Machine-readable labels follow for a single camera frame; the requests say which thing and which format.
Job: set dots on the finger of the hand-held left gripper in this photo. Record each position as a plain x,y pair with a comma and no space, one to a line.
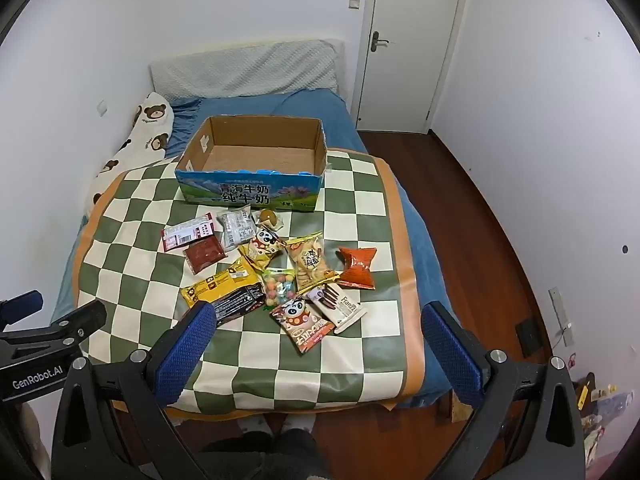
25,305
80,317

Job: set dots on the yellow panda snack packet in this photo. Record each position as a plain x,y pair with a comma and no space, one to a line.
262,247

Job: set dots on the person's dark trousers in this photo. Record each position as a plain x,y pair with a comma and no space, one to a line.
265,455

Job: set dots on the red panda snack packet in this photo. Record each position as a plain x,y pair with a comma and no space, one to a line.
300,322

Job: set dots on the blue bed sheet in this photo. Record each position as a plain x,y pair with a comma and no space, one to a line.
280,105

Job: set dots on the yellow and black snack packet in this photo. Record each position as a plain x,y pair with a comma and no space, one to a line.
220,287

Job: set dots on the white door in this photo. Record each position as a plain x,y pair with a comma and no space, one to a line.
410,45

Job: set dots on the white chocolate biscuit packet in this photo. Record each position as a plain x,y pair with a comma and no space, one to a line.
340,310

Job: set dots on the clear colourful candy ball packet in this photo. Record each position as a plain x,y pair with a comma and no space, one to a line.
280,287

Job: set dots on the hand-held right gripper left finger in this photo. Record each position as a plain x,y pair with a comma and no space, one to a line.
186,355

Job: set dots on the clear braised egg packet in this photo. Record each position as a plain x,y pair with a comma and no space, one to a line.
267,219

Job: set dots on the pile of packets on floor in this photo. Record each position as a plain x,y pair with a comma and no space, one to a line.
597,400

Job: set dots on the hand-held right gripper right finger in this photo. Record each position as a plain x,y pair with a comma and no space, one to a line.
452,355

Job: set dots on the red and white labelled packet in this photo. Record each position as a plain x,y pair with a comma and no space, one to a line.
187,232

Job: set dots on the white wall plate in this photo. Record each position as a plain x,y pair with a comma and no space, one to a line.
559,315

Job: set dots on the orange red snack packet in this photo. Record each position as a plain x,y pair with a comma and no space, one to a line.
357,267

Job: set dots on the cardboard box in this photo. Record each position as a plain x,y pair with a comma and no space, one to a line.
260,160

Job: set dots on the green white checkered mat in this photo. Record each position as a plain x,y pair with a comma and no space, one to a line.
135,240

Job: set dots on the grey silver snack packet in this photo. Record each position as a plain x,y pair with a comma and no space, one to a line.
236,227

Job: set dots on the grey headboard cushion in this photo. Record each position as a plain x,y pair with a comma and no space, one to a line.
250,70

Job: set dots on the yellow rice cracker packet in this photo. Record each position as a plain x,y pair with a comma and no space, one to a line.
309,260

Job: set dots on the black wall socket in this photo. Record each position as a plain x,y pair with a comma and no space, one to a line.
529,337

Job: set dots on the white wall socket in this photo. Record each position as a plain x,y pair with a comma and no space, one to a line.
102,108

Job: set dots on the bear print pillow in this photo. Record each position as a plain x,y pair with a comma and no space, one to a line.
145,130

